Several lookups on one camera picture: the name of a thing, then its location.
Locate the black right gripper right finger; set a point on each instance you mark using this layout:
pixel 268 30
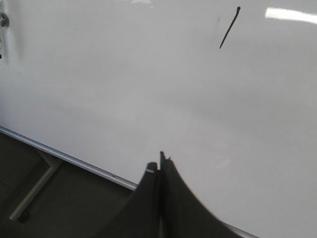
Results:
pixel 183 215

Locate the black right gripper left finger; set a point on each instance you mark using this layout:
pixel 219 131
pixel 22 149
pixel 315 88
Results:
pixel 139 217

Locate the black and white whiteboard marker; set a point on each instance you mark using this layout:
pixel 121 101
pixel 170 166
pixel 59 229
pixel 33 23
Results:
pixel 4 22

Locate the white whiteboard with aluminium frame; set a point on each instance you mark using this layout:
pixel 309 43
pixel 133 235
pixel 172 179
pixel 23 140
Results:
pixel 226 88

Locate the grey whiteboard stand leg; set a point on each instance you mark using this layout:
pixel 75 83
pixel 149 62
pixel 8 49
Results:
pixel 20 213

